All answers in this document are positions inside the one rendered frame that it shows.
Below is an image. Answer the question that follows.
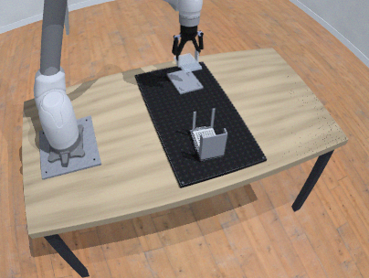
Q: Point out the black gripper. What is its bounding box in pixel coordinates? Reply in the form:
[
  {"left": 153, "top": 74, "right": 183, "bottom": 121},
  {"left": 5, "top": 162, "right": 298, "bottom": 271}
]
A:
[{"left": 172, "top": 25, "right": 204, "bottom": 68}]

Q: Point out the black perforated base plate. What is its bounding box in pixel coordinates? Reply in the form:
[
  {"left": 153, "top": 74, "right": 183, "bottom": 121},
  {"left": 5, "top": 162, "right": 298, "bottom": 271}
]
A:
[{"left": 135, "top": 61, "right": 267, "bottom": 188}]

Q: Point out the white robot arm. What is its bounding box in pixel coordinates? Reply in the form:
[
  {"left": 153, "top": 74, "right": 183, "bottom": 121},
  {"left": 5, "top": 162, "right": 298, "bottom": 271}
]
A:
[{"left": 34, "top": 0, "right": 203, "bottom": 165}]

